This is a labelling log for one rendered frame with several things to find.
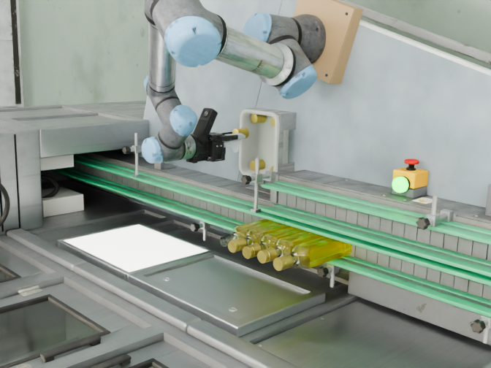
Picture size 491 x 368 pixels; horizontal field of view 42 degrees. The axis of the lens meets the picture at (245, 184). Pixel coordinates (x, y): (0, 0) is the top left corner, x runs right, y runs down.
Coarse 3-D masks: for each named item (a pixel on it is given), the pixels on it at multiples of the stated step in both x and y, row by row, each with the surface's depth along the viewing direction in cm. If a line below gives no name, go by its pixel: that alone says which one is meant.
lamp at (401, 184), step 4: (400, 176) 173; (404, 176) 173; (396, 180) 172; (400, 180) 171; (404, 180) 171; (408, 180) 172; (392, 184) 173; (396, 184) 171; (400, 184) 171; (404, 184) 170; (408, 184) 171; (396, 188) 172; (400, 188) 171; (404, 188) 171; (408, 188) 172; (400, 192) 172
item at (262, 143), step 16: (256, 112) 208; (272, 112) 203; (240, 128) 214; (256, 128) 218; (272, 128) 214; (240, 144) 215; (256, 144) 219; (272, 144) 215; (240, 160) 216; (272, 160) 216
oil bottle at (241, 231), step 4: (260, 220) 195; (264, 220) 195; (268, 220) 195; (244, 224) 190; (248, 224) 190; (252, 224) 190; (256, 224) 190; (260, 224) 190; (264, 224) 190; (236, 228) 186; (240, 228) 186; (244, 228) 186; (248, 228) 186; (252, 228) 186; (232, 232) 186; (236, 232) 185; (240, 232) 184; (244, 232) 184; (240, 236) 184; (244, 236) 184
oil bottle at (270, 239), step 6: (294, 228) 187; (264, 234) 180; (270, 234) 180; (276, 234) 180; (282, 234) 180; (288, 234) 180; (264, 240) 177; (270, 240) 176; (276, 240) 176; (270, 246) 176
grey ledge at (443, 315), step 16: (352, 272) 183; (352, 288) 184; (368, 288) 180; (384, 288) 176; (400, 288) 172; (384, 304) 176; (400, 304) 173; (416, 304) 169; (432, 304) 166; (448, 304) 162; (432, 320) 166; (448, 320) 163; (464, 320) 160; (480, 336) 157
